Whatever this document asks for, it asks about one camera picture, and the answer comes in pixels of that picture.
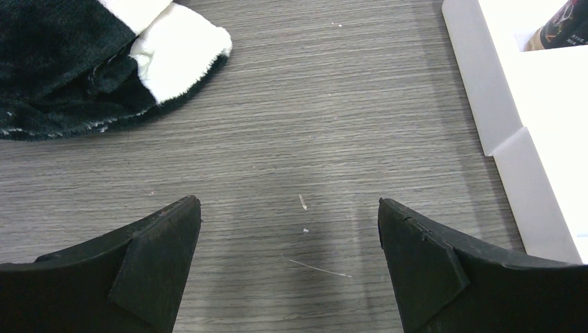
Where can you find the white divided plastic tray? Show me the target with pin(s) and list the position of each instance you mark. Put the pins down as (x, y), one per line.
(530, 111)

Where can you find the black white checkered blanket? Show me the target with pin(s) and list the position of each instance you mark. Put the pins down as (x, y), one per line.
(71, 68)

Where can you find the small dark bottle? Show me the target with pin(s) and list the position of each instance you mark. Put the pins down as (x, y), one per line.
(567, 27)

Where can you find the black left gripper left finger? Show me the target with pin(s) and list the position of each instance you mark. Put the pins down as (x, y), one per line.
(131, 279)

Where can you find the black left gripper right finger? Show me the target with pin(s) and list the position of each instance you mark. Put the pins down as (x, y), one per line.
(447, 281)

